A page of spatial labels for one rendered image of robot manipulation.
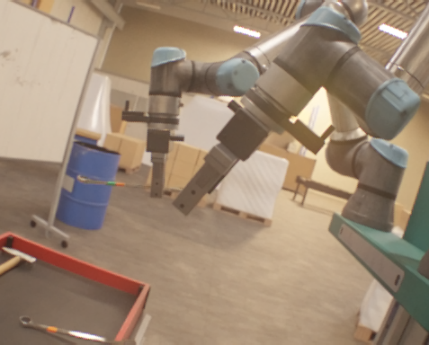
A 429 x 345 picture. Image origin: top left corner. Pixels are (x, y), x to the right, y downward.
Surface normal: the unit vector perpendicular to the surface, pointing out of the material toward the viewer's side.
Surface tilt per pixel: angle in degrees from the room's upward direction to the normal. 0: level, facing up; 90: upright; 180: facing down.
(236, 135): 97
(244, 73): 90
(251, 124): 97
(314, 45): 94
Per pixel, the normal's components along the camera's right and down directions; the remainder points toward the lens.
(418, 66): -0.20, 0.18
